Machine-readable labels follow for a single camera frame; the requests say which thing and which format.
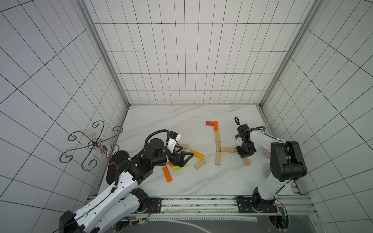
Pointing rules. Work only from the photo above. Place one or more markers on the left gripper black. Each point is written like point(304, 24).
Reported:
point(180, 163)

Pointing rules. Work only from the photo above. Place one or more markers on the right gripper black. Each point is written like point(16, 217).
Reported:
point(244, 149)

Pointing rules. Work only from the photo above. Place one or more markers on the natural wood block diagonal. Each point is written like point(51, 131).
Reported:
point(218, 146)
point(200, 163)

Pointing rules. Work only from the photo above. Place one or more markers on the natural wood block bottom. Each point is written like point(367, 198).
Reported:
point(218, 158)

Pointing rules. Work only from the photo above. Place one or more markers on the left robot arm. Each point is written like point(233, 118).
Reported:
point(124, 196)

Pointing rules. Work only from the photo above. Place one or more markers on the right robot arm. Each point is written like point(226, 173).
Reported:
point(287, 164)

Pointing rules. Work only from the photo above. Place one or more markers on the natural wood block top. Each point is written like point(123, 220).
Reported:
point(185, 146)

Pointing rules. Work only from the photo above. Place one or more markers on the amber yellow block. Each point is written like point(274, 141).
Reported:
point(197, 154)

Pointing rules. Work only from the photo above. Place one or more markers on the patterned red blue plate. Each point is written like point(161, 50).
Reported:
point(266, 153)

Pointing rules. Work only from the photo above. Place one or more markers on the black round plate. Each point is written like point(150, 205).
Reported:
point(117, 159)

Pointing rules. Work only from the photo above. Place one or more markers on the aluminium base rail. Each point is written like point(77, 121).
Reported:
point(198, 207)

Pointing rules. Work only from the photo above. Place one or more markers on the metal scroll wall ornament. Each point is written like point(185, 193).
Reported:
point(90, 162)

